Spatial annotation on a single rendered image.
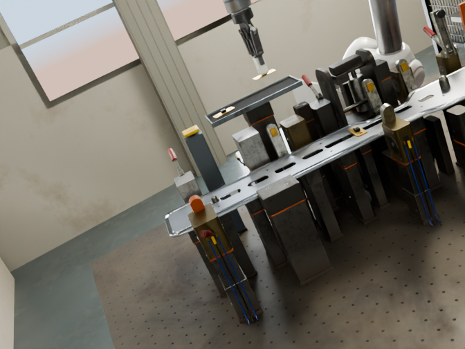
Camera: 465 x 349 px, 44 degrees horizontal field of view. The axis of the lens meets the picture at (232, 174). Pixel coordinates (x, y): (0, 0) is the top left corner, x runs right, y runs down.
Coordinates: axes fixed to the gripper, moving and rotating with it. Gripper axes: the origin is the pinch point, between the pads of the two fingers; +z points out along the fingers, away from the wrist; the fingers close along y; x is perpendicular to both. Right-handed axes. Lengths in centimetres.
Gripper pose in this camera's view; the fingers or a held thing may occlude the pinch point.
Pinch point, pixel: (260, 64)
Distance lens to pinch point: 211.4
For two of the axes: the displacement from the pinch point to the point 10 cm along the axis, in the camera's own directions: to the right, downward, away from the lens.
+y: -3.4, -2.4, 9.1
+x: -8.7, 4.5, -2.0
